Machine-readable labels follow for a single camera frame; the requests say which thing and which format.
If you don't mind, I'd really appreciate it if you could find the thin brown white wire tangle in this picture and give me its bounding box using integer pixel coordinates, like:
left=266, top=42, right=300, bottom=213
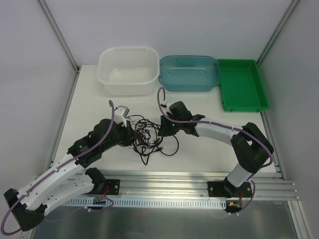
left=127, top=118, right=160, bottom=155

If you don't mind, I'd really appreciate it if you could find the black USB cable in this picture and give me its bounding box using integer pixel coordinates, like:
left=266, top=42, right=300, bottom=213
left=126, top=114, right=162, bottom=150
left=132, top=124, right=180, bottom=166

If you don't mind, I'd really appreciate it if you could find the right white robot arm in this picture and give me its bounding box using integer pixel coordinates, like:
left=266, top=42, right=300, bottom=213
left=159, top=101, right=274, bottom=198

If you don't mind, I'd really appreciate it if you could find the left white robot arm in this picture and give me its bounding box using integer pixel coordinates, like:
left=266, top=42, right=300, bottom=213
left=4, top=119, right=135, bottom=232

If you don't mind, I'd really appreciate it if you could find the teal transparent plastic container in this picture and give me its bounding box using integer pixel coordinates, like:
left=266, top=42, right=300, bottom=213
left=159, top=55, right=221, bottom=92

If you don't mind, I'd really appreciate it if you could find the white plastic tub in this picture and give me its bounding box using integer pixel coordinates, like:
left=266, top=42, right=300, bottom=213
left=96, top=46, right=160, bottom=96

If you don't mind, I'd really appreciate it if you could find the green plastic tray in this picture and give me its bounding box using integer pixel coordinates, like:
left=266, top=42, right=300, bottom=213
left=218, top=59, right=270, bottom=113

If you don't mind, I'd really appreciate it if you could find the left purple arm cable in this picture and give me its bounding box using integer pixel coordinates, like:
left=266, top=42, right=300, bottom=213
left=0, top=100, right=117, bottom=235

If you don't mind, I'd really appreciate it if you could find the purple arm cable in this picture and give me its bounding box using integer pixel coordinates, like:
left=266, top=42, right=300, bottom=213
left=157, top=87, right=275, bottom=166
left=0, top=100, right=117, bottom=235

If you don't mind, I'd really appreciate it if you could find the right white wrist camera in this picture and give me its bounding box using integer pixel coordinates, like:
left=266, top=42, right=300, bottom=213
left=160, top=101, right=172, bottom=112

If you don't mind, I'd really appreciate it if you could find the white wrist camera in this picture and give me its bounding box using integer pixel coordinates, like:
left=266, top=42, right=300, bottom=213
left=160, top=101, right=172, bottom=112
left=114, top=106, right=130, bottom=127

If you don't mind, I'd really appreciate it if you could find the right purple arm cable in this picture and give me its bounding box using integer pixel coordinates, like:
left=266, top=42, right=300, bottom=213
left=157, top=87, right=275, bottom=166

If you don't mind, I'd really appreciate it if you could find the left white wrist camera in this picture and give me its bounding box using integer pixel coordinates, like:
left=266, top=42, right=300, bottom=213
left=114, top=106, right=130, bottom=127

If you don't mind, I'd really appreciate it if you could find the white slotted cable duct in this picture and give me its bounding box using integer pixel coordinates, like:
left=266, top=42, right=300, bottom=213
left=64, top=196, right=226, bottom=210

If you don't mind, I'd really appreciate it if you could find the aluminium mounting rail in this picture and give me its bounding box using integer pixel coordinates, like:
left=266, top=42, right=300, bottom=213
left=29, top=169, right=300, bottom=201

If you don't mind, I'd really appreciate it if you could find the left aluminium frame post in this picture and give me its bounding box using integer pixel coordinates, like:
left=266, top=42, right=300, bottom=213
left=36, top=0, right=80, bottom=73

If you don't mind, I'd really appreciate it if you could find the aluminium frame post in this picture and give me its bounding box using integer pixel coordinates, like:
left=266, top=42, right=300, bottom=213
left=36, top=0, right=80, bottom=73
left=257, top=0, right=301, bottom=67

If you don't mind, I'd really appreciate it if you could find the right aluminium frame post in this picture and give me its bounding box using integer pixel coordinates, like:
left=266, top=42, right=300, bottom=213
left=257, top=0, right=301, bottom=67

